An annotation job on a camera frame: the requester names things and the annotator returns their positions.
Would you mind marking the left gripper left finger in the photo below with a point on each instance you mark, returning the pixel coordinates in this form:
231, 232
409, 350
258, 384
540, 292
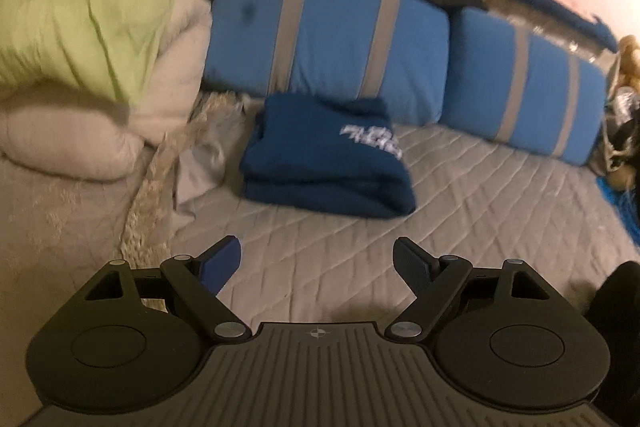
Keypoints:
194, 284

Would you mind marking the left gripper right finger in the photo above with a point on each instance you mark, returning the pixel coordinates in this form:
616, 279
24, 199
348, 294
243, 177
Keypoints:
435, 282

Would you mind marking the dark blue sweatshirt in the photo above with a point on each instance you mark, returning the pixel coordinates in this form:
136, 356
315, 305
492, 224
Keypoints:
327, 156

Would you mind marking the grey quilted bed cover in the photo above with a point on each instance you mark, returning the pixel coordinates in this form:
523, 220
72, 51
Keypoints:
478, 200

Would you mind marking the light grey cloth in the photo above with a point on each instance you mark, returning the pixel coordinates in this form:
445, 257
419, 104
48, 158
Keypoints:
220, 126

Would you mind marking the white folded quilt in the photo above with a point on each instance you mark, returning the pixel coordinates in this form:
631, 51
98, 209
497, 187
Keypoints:
56, 129

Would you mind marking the right blue striped pillow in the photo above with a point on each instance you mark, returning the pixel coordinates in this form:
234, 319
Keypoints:
511, 86

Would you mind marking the blue striped pillow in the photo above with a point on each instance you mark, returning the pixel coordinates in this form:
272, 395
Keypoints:
511, 86
396, 50

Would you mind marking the brown teddy bear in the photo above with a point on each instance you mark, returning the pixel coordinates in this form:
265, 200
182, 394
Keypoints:
621, 130

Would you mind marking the left blue striped pillow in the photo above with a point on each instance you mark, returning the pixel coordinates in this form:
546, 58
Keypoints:
396, 50

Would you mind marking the floral headboard cover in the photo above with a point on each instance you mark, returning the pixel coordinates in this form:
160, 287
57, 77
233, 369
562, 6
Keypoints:
559, 33

